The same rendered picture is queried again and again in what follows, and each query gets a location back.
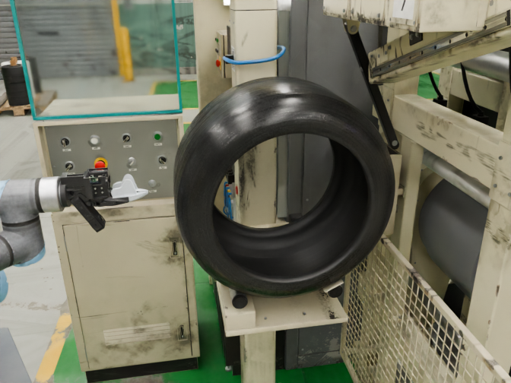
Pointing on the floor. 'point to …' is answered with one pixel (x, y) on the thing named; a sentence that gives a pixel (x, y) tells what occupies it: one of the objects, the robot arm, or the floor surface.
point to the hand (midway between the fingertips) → (143, 194)
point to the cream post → (255, 159)
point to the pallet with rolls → (14, 88)
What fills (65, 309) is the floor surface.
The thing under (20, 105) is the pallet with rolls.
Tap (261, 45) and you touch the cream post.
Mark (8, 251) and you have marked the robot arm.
